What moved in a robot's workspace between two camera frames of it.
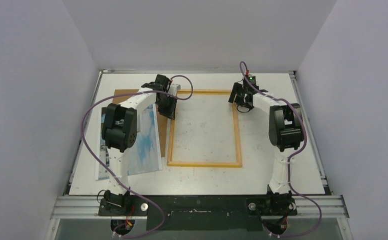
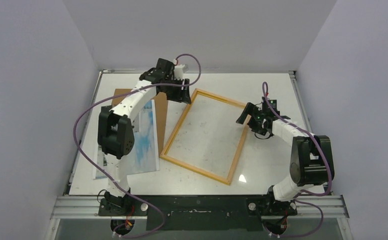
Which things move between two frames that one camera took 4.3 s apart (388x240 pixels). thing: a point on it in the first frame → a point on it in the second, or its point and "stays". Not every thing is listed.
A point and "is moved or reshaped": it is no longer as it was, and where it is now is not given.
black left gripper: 170,112 → 182,95
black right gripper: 239,96 → 255,117
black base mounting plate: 202,212 stays
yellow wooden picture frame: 206,130 is moved or reshaped
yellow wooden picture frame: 225,164 is moved or reshaped
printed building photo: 145,156 stays
